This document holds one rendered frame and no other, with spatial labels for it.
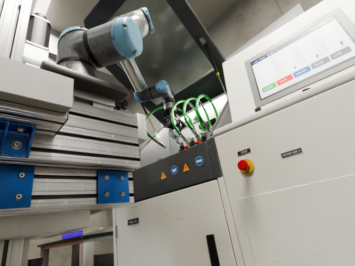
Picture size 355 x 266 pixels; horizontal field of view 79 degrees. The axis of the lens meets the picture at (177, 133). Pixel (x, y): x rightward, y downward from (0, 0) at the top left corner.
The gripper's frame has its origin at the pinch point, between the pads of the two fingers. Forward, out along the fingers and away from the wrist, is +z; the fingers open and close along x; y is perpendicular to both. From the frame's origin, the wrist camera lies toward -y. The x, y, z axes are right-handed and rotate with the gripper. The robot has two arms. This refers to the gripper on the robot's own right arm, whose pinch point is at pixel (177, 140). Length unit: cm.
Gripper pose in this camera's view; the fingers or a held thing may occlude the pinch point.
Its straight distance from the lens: 129.1
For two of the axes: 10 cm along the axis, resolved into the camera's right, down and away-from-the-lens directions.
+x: 7.6, -3.6, -5.4
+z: 1.5, 9.1, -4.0
